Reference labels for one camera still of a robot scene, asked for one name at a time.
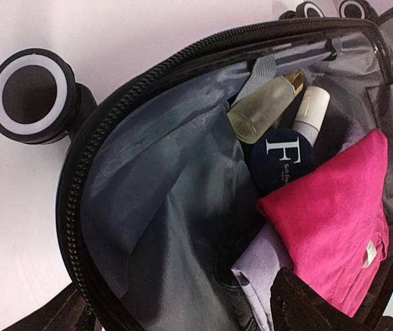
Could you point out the lavender folded garment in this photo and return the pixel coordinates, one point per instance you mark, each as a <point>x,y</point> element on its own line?
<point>256,270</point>

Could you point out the magenta garment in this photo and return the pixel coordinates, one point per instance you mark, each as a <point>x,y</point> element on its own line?
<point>333,224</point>

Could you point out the navy round powder compact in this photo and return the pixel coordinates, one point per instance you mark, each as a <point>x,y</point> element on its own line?
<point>279,157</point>

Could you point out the clear glass perfume bottle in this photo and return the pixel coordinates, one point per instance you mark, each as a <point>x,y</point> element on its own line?
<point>253,115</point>

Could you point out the white cosmetic tube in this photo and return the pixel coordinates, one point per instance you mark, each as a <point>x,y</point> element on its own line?
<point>311,113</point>

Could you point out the pink hard-shell suitcase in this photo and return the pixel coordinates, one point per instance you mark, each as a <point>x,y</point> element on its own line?
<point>156,201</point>

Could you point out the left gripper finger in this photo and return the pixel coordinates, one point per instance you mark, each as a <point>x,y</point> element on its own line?
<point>296,306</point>

